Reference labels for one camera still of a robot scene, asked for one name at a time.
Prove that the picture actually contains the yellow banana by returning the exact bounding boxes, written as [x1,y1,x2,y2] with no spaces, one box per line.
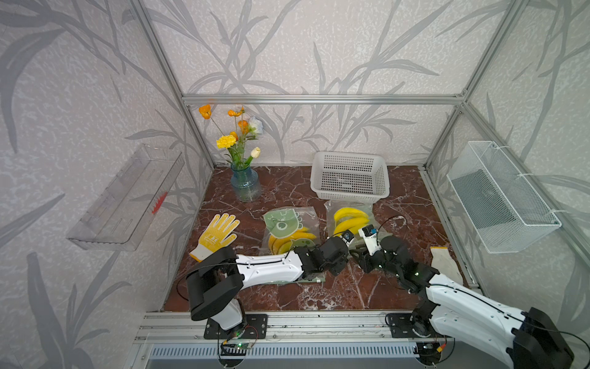
[333,218,370,235]
[333,207,369,224]

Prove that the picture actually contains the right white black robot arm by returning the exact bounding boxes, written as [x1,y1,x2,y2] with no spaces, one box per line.
[352,236,575,368]

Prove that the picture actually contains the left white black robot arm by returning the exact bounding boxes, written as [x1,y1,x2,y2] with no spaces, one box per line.
[186,231,354,331]

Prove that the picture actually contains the left zip-top bag with bananas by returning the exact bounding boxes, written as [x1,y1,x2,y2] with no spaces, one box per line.
[252,207,321,284]

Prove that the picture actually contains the bananas in left bag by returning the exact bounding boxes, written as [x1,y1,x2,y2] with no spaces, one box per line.
[268,228,317,255]

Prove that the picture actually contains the white work glove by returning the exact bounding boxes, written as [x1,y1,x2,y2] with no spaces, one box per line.
[430,247,463,285]

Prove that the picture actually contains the white plastic basket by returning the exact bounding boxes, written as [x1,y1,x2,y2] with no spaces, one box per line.
[310,152,390,204]

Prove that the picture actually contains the right circuit board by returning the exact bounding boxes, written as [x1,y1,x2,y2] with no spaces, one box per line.
[414,342,446,367]

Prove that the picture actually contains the circuit board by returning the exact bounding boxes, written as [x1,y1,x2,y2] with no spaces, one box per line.
[220,341,255,357]
[414,342,446,367]

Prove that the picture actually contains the blue glass vase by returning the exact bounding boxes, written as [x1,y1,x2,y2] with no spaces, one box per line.
[230,166,262,202]

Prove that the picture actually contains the yellow work glove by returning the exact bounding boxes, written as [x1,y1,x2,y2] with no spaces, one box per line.
[189,213,241,262]

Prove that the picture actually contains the left circuit board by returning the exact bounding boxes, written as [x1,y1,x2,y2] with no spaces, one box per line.
[220,341,255,357]

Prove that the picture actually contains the artificial flower bouquet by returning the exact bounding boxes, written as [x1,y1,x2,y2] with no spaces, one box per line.
[198,105,262,171]

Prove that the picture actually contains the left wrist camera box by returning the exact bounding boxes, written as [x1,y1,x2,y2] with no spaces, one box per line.
[341,230,355,244]

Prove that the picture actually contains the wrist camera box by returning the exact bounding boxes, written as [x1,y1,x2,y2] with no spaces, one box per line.
[358,224,381,256]
[341,230,355,244]

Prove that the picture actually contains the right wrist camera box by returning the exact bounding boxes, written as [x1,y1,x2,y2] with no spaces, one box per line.
[358,224,381,256]

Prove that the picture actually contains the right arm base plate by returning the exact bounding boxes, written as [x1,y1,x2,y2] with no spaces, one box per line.
[385,312,422,338]

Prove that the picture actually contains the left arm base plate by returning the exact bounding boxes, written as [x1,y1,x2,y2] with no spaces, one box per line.
[204,314,268,341]

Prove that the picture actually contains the white wire mesh basket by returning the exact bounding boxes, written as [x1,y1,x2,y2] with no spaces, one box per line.
[447,141,562,254]

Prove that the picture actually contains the aluminium front rail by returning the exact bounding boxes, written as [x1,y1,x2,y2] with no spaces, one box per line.
[133,310,524,345]

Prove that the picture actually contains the clear acrylic wall shelf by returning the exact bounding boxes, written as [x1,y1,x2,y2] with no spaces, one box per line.
[66,144,185,252]

